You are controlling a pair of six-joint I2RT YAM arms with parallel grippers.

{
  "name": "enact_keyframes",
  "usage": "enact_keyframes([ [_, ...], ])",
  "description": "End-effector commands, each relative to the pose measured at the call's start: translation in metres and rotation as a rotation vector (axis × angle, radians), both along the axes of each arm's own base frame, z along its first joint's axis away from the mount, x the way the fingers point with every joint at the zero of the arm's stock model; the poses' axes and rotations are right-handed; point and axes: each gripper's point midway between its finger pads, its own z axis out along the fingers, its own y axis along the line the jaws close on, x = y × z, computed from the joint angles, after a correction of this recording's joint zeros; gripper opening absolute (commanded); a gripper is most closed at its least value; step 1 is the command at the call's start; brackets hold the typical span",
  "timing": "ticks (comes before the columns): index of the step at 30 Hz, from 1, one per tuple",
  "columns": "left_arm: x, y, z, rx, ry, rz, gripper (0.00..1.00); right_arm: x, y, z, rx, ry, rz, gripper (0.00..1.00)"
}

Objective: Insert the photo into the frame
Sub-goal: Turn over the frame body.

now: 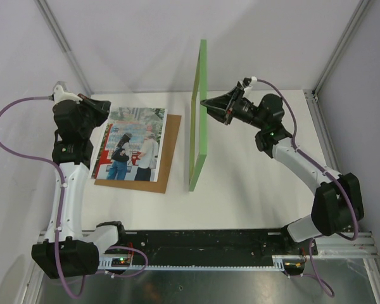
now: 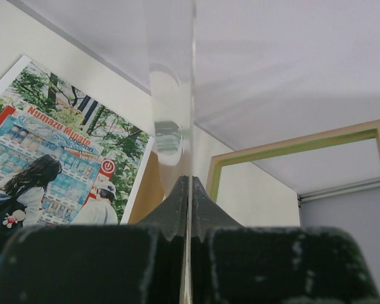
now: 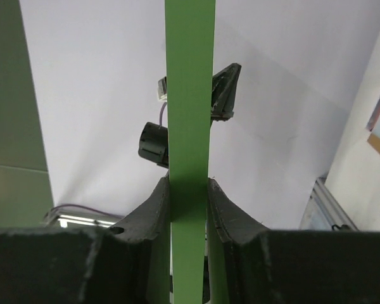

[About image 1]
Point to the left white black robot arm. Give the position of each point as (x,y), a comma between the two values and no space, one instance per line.
(72,156)

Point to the printed photo of two people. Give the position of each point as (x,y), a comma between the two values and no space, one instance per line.
(131,145)

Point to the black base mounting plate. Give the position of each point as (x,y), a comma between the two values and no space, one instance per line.
(233,247)

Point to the brown cardboard backing board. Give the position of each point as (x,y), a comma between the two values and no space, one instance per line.
(160,186)

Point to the right aluminium corner post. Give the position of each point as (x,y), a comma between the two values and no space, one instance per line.
(352,26)

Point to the left aluminium corner post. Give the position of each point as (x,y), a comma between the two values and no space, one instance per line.
(63,43)

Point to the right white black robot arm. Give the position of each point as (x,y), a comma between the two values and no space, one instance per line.
(337,206)

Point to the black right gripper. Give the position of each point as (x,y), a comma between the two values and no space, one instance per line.
(225,107)

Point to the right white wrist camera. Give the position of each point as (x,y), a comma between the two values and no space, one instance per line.
(248,83)

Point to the white slotted cable duct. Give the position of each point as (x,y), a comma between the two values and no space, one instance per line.
(116,266)

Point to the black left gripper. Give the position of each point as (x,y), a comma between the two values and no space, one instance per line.
(101,107)

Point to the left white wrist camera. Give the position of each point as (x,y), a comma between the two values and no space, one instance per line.
(61,93)

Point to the aluminium corner post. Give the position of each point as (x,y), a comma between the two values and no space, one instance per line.
(63,43)
(352,26)

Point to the green wooden photo frame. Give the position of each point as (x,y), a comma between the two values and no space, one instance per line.
(198,125)

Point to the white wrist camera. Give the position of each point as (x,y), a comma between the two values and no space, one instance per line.
(248,83)
(61,93)

